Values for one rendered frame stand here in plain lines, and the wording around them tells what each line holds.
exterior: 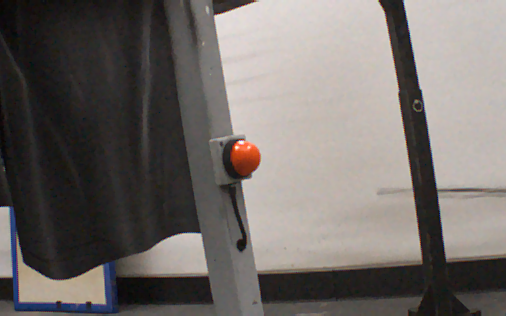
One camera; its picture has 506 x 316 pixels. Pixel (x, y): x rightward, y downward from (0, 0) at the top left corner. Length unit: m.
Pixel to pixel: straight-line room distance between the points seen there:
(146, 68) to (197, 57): 0.36
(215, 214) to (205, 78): 0.15
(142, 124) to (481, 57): 2.01
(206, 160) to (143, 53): 0.38
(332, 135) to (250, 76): 0.37
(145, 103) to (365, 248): 2.26
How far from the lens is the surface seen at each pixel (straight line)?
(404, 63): 3.08
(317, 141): 3.89
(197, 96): 1.32
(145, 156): 1.66
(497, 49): 3.50
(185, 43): 1.32
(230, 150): 1.30
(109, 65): 1.62
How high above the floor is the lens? 0.72
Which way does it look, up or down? 3 degrees down
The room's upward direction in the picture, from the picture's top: 9 degrees counter-clockwise
